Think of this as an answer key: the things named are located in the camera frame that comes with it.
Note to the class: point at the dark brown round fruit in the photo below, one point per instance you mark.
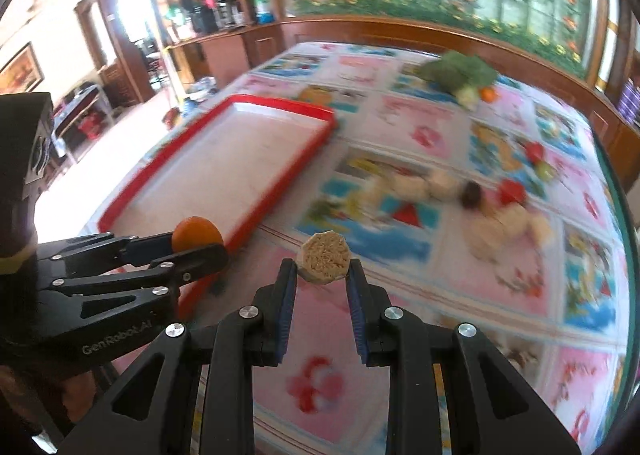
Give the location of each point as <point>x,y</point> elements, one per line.
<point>471,196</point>

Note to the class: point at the black thermos flask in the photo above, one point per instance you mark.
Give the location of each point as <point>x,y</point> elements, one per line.
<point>226,10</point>

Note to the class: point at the red plastic tray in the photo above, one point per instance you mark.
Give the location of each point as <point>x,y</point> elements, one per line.
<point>231,166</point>

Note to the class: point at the small orange fruit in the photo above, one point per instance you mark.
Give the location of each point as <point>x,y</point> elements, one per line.
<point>489,94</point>

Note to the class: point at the orange carrot piece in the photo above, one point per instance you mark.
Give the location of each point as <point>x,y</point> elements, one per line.
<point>194,232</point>

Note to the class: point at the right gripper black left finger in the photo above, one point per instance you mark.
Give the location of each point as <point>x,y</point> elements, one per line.
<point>151,407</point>

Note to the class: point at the colourful fruit print tablecloth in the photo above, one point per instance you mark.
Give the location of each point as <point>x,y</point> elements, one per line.
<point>560,315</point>

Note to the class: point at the beige root chunk large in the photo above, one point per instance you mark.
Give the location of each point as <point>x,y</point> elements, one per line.
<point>485,238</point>

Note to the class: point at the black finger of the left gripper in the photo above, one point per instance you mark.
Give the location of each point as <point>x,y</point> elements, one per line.
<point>96,254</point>
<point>127,292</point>

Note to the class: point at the beige root chunk small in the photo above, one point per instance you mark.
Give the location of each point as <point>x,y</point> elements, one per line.
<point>443,187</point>

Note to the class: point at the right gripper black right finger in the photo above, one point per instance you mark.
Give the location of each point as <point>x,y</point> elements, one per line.
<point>491,408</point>

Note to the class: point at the beige octagonal root slice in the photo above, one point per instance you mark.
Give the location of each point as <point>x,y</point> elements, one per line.
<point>323,258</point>

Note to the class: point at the green tomato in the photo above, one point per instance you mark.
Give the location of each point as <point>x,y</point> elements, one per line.
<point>545,171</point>

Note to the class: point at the green water bottle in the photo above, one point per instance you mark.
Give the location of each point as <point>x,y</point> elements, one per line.
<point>263,10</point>

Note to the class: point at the beige ribbed root block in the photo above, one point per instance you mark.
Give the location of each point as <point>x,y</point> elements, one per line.
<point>514,218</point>

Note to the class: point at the green leafy vegetable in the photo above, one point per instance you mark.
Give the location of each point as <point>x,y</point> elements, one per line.
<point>459,75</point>

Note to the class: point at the red tomato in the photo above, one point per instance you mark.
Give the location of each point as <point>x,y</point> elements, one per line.
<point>534,152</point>
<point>511,192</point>

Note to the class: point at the beige root piece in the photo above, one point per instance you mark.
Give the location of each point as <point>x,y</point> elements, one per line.
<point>540,231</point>

